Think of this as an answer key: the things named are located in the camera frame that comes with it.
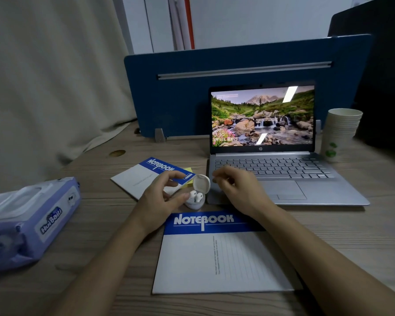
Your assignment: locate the person's left hand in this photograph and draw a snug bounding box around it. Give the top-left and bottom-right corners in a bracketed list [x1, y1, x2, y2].
[133, 170, 191, 235]

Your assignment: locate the person's right forearm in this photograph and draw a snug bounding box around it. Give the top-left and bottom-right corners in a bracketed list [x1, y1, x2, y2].
[250, 202, 395, 316]

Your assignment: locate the yellow sticky note pad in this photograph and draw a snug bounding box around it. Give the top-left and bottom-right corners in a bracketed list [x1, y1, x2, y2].
[182, 167, 195, 187]

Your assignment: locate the purple wet wipes pack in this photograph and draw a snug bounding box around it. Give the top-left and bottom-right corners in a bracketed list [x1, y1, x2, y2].
[0, 176, 82, 274]

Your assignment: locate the silver laptop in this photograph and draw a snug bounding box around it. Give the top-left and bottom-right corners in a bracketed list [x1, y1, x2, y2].
[206, 82, 371, 206]

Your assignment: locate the blue desk divider panel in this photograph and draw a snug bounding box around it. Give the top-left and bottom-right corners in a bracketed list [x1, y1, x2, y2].
[123, 33, 373, 139]

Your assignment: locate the beige curtain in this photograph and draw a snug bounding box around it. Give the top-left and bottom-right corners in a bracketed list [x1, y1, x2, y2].
[0, 0, 138, 198]

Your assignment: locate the large blue white notebook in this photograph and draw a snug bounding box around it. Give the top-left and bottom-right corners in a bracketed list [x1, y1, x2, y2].
[152, 210, 295, 295]

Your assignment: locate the white earbud charging case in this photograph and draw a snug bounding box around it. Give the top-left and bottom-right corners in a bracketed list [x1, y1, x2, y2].
[184, 174, 212, 210]

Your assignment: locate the white board with orange edge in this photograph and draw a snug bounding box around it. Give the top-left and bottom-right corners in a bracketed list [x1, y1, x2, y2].
[144, 0, 196, 52]

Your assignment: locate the person's left forearm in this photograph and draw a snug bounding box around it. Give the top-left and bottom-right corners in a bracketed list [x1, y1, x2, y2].
[44, 207, 168, 316]

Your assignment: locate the person's right hand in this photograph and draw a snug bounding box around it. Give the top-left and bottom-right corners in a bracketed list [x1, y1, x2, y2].
[212, 165, 277, 220]

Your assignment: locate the small blue white notebook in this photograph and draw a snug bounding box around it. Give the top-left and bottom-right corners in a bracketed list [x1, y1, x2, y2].
[110, 156, 197, 201]

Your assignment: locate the stack of white paper cups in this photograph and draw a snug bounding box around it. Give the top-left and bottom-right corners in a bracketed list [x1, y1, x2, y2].
[320, 108, 364, 163]

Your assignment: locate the black monitor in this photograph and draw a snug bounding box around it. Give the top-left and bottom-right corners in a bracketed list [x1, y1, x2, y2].
[327, 0, 395, 156]

